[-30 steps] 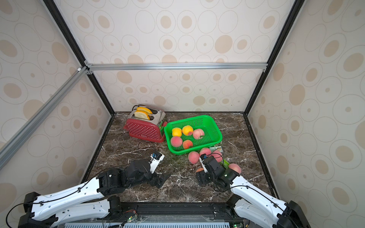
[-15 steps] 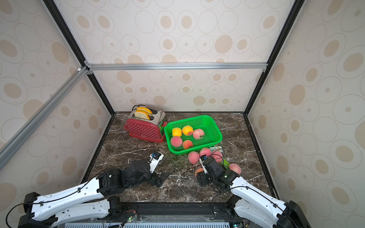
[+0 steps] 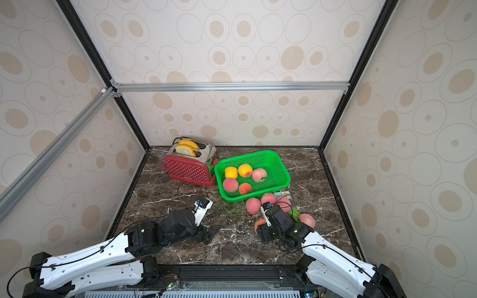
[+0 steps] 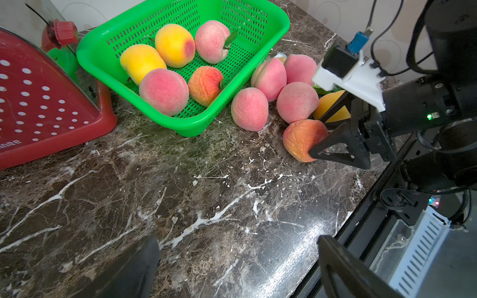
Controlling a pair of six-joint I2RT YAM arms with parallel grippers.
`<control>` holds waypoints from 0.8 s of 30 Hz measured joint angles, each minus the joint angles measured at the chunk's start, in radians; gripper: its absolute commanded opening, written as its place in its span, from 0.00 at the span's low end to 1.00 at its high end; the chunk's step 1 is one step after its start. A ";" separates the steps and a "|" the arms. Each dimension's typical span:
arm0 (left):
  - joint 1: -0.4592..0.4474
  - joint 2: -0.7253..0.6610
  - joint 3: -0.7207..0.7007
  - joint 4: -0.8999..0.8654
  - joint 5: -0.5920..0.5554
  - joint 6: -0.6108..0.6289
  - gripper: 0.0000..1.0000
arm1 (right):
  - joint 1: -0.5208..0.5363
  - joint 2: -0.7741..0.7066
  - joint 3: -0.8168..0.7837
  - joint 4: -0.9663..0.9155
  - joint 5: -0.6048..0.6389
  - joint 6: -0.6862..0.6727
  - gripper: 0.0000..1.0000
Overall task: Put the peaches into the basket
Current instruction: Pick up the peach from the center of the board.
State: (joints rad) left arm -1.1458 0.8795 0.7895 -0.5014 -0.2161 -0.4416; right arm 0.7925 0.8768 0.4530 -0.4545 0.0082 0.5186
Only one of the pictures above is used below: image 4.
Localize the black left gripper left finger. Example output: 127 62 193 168
73 235 160 298

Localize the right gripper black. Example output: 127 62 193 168
308 91 398 170

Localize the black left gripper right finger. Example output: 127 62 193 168
318 235 401 298

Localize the yellow orange peach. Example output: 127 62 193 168
313 90 351 123

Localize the pink peach with stem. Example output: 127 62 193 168
139 68 190 116

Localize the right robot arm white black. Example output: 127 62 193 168
309 1 477 225

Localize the green plastic basket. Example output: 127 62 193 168
76 0 291 138

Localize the green snack packet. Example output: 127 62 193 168
313 85 343 96

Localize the white drycake snack packet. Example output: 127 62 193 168
275 53 288 63

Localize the red polka dot toaster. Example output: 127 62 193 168
1 1 117 169

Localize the black front rail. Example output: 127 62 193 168
290 133 477 298

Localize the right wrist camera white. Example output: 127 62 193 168
312 27 386 112

